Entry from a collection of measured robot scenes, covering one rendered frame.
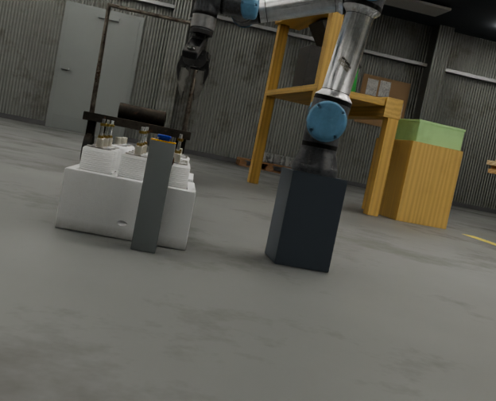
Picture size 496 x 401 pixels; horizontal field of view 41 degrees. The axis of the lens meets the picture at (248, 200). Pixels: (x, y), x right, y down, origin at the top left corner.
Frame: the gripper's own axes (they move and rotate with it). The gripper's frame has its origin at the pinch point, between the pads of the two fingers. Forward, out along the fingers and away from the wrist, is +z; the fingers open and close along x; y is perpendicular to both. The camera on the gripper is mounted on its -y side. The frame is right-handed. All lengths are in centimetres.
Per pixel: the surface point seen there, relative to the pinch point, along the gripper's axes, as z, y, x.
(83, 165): 27.1, -7.4, 25.6
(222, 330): 46, -80, -29
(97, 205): 37.6, -10.4, 18.6
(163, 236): 43.2, -6.9, -1.8
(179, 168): 22.4, -3.6, -2.1
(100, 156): 23.3, -7.6, 21.1
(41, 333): 46, -103, -3
